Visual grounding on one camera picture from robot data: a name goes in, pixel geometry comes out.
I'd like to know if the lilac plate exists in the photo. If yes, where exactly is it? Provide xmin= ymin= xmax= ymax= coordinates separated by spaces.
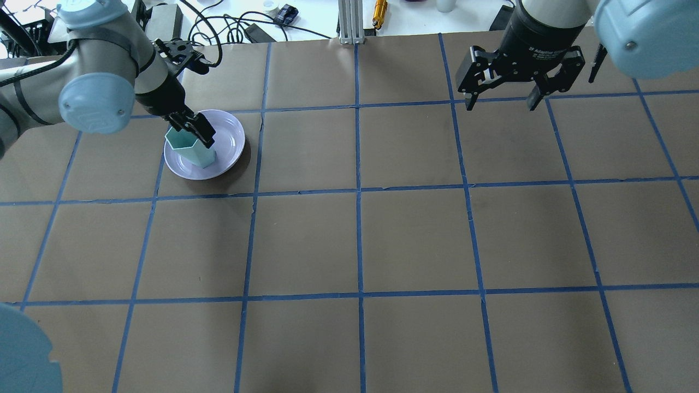
xmin=164 ymin=109 xmax=246 ymax=181

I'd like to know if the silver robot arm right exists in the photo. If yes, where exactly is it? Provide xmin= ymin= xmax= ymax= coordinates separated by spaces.
xmin=457 ymin=1 xmax=698 ymax=110

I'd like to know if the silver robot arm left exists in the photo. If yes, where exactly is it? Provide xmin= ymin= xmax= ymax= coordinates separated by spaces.
xmin=1 ymin=1 xmax=218 ymax=155

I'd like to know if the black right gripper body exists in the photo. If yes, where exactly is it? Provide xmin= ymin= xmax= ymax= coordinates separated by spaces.
xmin=457 ymin=4 xmax=588 ymax=94

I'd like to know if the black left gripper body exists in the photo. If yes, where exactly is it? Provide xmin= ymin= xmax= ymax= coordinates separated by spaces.
xmin=135 ymin=70 xmax=189 ymax=116

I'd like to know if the aluminium frame post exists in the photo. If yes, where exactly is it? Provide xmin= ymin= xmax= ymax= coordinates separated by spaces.
xmin=337 ymin=0 xmax=365 ymax=45

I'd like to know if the mint green hexagonal cup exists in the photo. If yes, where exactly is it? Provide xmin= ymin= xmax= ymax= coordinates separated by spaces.
xmin=164 ymin=127 xmax=216 ymax=168

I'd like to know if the black power adapter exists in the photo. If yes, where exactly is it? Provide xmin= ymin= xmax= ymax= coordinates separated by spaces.
xmin=243 ymin=24 xmax=277 ymax=43

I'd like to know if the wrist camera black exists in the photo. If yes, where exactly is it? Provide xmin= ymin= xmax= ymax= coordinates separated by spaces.
xmin=154 ymin=38 xmax=214 ymax=77

